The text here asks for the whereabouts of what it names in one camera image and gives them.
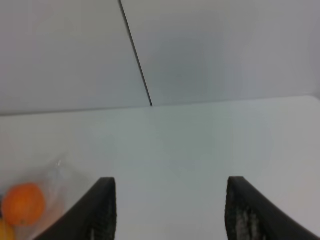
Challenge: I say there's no orange fruit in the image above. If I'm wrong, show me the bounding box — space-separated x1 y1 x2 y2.
1 182 46 227

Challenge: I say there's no yellow pear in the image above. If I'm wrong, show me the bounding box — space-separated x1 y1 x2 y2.
0 218 16 240

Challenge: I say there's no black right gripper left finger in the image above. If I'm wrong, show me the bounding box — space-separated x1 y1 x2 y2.
37 177 117 240

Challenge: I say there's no clear zip bag blue seal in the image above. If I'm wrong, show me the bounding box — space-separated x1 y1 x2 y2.
0 153 88 240

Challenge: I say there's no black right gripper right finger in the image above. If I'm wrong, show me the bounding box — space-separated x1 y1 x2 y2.
224 176 319 240

